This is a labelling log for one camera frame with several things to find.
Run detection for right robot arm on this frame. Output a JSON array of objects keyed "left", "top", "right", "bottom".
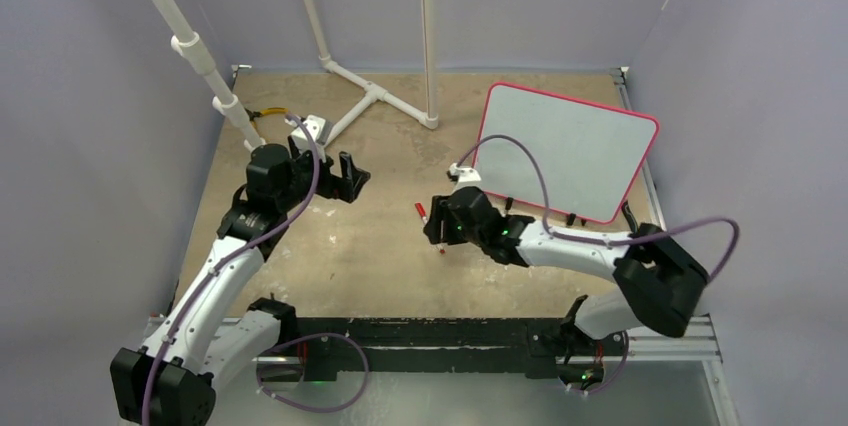
[{"left": 422, "top": 187, "right": 708, "bottom": 353}]

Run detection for aluminium extrusion frame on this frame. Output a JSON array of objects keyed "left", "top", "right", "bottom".
[{"left": 119, "top": 65, "right": 740, "bottom": 426}]

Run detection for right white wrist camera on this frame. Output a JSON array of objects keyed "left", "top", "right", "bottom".
[{"left": 446, "top": 163, "right": 482, "bottom": 189}]

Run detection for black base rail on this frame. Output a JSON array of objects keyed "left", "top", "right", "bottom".
[{"left": 282, "top": 317, "right": 602, "bottom": 381}]

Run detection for white PVC pipe frame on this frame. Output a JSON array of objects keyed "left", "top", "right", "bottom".
[{"left": 150, "top": 0, "right": 439, "bottom": 150}]

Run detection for black whiteboard easel stand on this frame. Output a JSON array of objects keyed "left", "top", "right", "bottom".
[{"left": 503, "top": 196, "right": 639, "bottom": 233}]

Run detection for red-framed whiteboard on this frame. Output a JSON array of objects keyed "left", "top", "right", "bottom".
[{"left": 469, "top": 82, "right": 660, "bottom": 224}]

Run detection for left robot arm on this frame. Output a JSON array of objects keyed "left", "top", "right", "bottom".
[{"left": 110, "top": 144, "right": 371, "bottom": 425}]

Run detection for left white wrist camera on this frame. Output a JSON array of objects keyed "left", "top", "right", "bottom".
[{"left": 288, "top": 115, "right": 333, "bottom": 162}]

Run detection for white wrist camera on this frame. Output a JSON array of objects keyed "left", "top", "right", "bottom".
[
  {"left": 288, "top": 115, "right": 333, "bottom": 162},
  {"left": 446, "top": 163, "right": 482, "bottom": 189}
]

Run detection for red whiteboard marker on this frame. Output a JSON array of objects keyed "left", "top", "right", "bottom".
[{"left": 415, "top": 202, "right": 445, "bottom": 255}]

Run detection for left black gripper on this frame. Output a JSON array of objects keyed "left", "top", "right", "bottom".
[{"left": 277, "top": 143, "right": 368, "bottom": 212}]

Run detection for yellow-handled pliers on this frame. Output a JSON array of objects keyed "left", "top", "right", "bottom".
[{"left": 246, "top": 108, "right": 289, "bottom": 124}]

